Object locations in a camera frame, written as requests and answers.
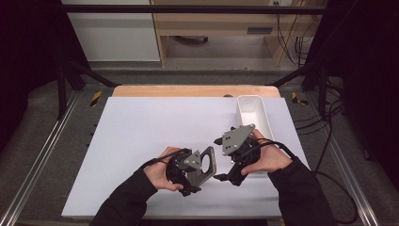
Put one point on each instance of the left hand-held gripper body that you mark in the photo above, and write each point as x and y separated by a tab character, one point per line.
182	166

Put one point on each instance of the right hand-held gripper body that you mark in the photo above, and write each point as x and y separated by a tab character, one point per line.
235	139

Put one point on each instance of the white plastic bin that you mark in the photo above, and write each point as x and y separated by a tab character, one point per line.
252	109

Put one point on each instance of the person's left hand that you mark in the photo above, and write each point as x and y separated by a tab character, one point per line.
158	175

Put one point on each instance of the person's right hand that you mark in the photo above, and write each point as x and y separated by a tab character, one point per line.
273	158

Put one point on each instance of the white table mat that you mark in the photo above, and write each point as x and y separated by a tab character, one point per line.
150	125

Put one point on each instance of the wooden table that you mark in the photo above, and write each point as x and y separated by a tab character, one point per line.
188	91

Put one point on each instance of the yellow black hazard tape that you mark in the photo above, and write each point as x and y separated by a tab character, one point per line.
95	98
296	99

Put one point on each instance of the dark curved bar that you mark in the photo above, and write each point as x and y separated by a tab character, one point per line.
191	40

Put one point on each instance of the dark rectangular label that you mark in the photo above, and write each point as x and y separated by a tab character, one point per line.
259	30

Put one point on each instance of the light wooden desk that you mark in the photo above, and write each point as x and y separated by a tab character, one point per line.
219	22

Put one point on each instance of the white power strip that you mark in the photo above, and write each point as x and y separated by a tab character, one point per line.
280	2

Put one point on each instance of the white cabinet panel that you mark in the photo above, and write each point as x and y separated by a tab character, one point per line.
116	34

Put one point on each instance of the black curtain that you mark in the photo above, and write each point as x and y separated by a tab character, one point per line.
28	62
370	62

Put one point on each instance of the black frame strut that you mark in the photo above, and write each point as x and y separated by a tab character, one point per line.
62	91
321	91

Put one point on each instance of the aluminium floor rail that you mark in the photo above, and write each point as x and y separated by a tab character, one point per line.
34	163
354	179

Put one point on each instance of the black frame crossbar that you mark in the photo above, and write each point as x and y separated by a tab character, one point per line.
188	9

